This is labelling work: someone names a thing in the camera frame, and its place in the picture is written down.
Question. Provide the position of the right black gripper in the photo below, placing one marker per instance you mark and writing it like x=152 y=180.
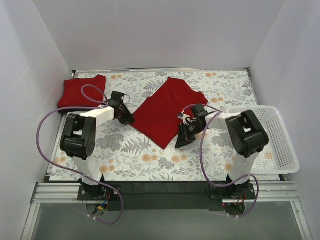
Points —
x=188 y=132

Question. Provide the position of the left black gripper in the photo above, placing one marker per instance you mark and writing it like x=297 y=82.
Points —
x=124 y=114

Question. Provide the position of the red t shirt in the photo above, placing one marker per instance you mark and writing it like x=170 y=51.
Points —
x=157 y=117
x=72 y=93

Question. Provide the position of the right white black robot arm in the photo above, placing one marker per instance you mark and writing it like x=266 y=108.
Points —
x=247 y=135

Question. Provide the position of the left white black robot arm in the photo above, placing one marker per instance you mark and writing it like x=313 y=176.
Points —
x=78 y=140

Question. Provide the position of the floral patterned table mat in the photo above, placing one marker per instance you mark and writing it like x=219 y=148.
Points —
x=124 y=154

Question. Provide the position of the folded red t shirt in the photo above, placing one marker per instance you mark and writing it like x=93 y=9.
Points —
x=72 y=93

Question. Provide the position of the white plastic laundry basket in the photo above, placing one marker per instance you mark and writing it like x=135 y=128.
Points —
x=279 y=156

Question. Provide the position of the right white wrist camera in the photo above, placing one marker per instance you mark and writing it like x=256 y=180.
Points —
x=186 y=119

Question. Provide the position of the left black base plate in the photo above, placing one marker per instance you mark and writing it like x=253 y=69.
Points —
x=96 y=193

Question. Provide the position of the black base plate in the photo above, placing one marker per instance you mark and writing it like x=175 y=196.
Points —
x=234 y=192
x=96 y=193

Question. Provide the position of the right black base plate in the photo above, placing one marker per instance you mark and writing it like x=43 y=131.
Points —
x=234 y=192

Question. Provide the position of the aluminium front rail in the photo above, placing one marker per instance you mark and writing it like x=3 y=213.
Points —
x=152 y=192

